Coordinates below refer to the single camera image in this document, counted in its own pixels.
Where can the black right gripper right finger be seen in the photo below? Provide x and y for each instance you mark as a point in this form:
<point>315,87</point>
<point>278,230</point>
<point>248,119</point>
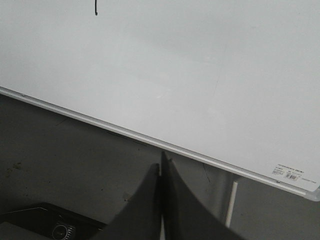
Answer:
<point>185,217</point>

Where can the white whiteboard with aluminium frame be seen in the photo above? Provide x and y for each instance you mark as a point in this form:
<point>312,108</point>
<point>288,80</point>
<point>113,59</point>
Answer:
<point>231,83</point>

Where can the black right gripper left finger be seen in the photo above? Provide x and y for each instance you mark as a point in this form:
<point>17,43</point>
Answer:
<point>141,218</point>

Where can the white barcode label sticker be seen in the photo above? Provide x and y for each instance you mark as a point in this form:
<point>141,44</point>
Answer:
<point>287,173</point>

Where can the black device with round dial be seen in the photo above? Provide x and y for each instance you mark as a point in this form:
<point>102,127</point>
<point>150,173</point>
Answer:
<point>53,222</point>

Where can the white whiteboard stand leg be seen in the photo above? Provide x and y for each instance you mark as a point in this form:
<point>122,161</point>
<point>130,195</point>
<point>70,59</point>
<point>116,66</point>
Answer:
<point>232,200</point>

